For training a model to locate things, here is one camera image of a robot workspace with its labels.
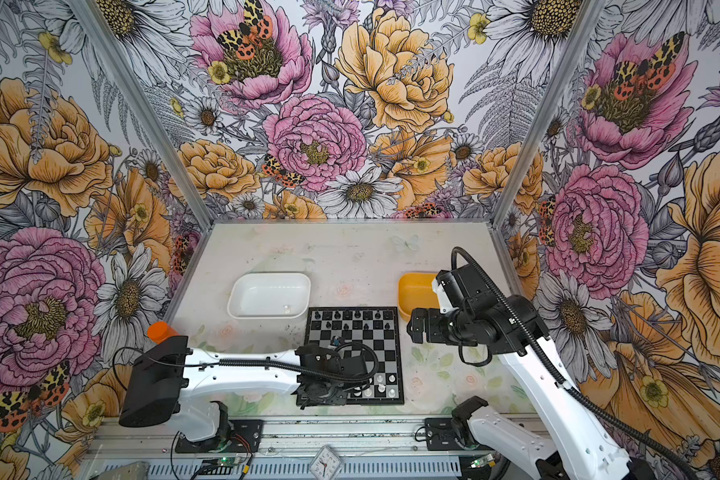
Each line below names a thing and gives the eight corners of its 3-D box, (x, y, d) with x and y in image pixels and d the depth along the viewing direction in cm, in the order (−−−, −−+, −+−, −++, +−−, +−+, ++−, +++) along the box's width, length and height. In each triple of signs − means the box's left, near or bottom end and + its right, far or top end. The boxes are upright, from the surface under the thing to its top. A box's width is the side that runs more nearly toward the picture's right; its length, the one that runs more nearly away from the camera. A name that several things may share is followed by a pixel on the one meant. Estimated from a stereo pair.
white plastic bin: (231, 324, 96) (223, 314, 91) (244, 283, 106) (238, 272, 101) (309, 324, 96) (306, 314, 91) (315, 284, 106) (312, 272, 101)
